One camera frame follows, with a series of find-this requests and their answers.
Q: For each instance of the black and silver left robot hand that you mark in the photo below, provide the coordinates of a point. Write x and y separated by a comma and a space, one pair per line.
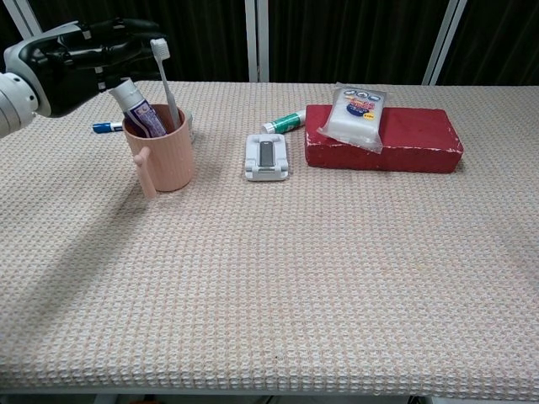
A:
54, 71

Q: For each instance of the purple toothpaste tube white cap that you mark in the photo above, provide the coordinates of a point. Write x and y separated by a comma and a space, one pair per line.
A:
143, 115

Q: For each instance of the grey white toothbrush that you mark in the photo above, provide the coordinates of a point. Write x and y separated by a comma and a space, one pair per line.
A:
167, 90

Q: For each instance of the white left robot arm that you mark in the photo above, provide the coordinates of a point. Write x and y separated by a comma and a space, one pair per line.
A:
12, 105

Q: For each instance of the pink ribbed plastic cup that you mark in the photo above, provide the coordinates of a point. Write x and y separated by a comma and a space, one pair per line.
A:
168, 160

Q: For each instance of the blue white marker pen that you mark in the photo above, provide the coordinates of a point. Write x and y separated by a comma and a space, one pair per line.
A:
105, 127

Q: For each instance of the grey round tin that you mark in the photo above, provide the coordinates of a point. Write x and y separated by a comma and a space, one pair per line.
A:
191, 130

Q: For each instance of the black curtain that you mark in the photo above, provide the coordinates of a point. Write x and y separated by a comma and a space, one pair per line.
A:
210, 38

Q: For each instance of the white folding phone stand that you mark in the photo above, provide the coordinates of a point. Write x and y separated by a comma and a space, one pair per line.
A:
266, 166

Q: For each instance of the green white tube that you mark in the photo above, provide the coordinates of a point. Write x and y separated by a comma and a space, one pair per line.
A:
286, 121

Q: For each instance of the white sponge in plastic pack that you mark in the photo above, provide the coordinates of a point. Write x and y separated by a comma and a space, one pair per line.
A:
353, 122

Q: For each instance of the beige waffle tablecloth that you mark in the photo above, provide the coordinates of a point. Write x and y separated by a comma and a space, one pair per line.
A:
295, 273

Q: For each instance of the red brick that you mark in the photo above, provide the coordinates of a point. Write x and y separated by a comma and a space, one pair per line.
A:
417, 143

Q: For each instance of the white frame post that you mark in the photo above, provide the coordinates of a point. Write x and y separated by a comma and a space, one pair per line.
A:
257, 42
23, 17
444, 42

